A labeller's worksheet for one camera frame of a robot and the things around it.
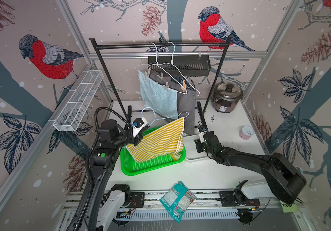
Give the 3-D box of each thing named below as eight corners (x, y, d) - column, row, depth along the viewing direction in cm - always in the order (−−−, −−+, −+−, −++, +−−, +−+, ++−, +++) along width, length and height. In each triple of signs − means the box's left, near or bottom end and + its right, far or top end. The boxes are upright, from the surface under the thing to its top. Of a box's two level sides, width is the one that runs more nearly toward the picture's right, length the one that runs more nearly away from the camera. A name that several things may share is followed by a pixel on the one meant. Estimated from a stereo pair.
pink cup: (240, 139, 98) (244, 135, 94) (237, 130, 103) (240, 126, 99) (251, 139, 98) (255, 135, 94) (247, 130, 103) (251, 126, 99)
